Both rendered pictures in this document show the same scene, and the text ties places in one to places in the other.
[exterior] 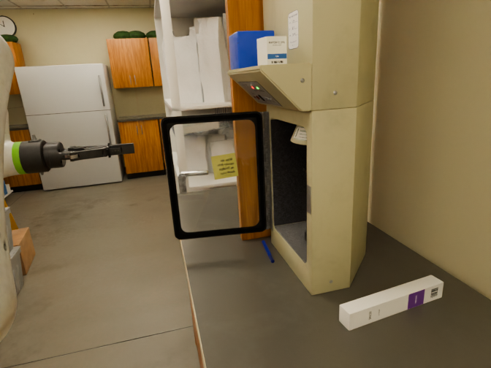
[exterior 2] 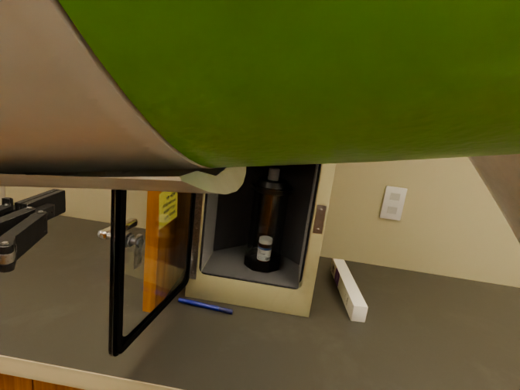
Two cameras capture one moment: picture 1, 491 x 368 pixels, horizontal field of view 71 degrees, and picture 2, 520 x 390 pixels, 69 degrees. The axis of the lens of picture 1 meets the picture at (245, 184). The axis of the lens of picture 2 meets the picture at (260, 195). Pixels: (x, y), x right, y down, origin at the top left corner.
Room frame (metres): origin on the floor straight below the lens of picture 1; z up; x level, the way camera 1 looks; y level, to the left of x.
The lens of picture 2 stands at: (0.65, 0.69, 1.47)
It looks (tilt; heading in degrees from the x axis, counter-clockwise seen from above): 15 degrees down; 288
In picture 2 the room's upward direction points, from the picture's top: 7 degrees clockwise
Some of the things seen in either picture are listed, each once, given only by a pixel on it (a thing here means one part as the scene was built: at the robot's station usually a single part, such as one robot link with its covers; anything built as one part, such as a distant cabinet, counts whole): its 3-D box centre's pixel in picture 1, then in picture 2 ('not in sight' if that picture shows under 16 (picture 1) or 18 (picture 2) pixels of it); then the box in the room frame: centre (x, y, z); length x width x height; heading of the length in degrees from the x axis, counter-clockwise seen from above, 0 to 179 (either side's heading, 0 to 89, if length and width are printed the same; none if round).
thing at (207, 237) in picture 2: (326, 179); (263, 199); (0.94, -0.24, 1.19); 0.26 x 0.24 x 0.35; 14
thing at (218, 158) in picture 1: (216, 177); (160, 226); (1.04, 0.09, 1.19); 0.30 x 0.01 x 0.40; 95
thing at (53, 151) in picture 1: (65, 154); not in sight; (0.99, 0.52, 1.30); 0.09 x 0.08 x 0.07; 104
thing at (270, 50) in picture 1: (272, 52); not in sight; (0.83, -0.08, 1.54); 0.05 x 0.05 x 0.06; 22
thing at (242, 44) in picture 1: (251, 51); not in sight; (0.99, -0.04, 1.56); 0.10 x 0.10 x 0.09; 14
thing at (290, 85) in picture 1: (263, 87); not in sight; (0.90, -0.06, 1.46); 0.32 x 0.11 x 0.10; 14
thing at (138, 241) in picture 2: (182, 184); (135, 251); (1.02, 0.20, 1.18); 0.02 x 0.02 x 0.06; 5
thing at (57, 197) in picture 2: (122, 149); (45, 207); (1.02, 0.37, 1.30); 0.07 x 0.01 x 0.03; 104
